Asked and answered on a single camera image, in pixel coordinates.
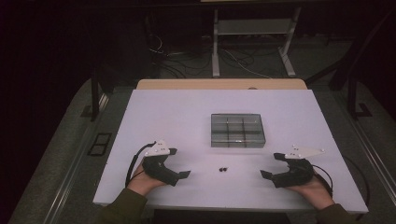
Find metal floor rail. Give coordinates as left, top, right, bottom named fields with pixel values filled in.
left=43, top=92, right=110, bottom=224
left=339, top=92, right=396, bottom=200

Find black floor hatch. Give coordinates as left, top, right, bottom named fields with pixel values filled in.
left=87, top=133, right=112, bottom=157

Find thin black cable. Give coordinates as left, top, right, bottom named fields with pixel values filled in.
left=342, top=155, right=372, bottom=222

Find person's right hand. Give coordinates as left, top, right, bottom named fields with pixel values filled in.
left=286, top=175, right=335, bottom=210

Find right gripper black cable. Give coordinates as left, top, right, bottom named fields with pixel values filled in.
left=312, top=163, right=334, bottom=198

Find black floor cables bundle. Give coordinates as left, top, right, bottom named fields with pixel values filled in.
left=146, top=32, right=281, bottom=79

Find clear plastic compartment box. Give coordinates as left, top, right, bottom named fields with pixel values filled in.
left=210, top=113, right=266, bottom=148

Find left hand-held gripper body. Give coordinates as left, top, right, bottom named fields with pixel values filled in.
left=141, top=139, right=182, bottom=188

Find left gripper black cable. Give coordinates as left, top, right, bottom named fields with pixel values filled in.
left=124, top=141, right=157, bottom=189

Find person's left hand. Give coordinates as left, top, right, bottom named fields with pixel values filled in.
left=127, top=162, right=167, bottom=197

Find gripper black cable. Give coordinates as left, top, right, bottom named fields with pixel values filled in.
left=312, top=163, right=334, bottom=198
left=124, top=141, right=157, bottom=189

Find white table board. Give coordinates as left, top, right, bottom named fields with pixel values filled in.
left=92, top=89, right=369, bottom=215

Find wooden table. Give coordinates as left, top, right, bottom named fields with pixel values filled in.
left=135, top=77, right=308, bottom=91

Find white floor cable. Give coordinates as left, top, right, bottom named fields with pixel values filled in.
left=220, top=48, right=273, bottom=79

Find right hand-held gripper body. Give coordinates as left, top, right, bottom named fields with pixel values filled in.
left=273, top=144, right=326, bottom=189

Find black metal stand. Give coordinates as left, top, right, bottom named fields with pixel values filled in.
left=304, top=7, right=396, bottom=120
left=89, top=60, right=114, bottom=122

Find white metal desk frame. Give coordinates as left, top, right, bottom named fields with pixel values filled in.
left=211, top=6, right=303, bottom=78

